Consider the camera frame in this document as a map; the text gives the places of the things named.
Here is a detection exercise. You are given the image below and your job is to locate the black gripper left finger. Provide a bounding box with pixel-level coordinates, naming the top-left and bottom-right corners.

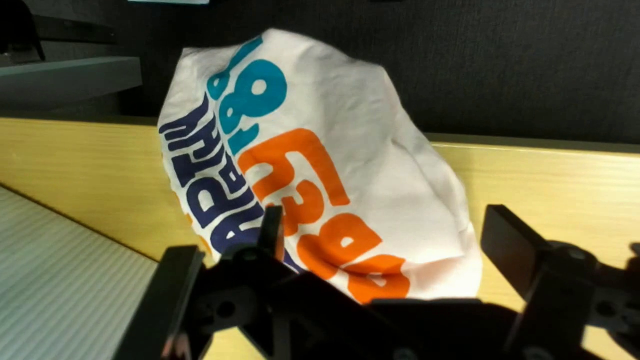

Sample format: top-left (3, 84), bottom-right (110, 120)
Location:
top-left (110, 201), bottom-right (315, 360)

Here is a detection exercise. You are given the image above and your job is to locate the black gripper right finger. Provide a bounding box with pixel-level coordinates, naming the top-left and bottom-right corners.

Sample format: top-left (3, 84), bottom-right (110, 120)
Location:
top-left (480, 201), bottom-right (640, 360)

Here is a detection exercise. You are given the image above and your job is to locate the white printed shirt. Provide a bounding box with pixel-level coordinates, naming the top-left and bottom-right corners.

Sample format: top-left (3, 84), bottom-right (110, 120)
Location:
top-left (155, 25), bottom-right (486, 307)

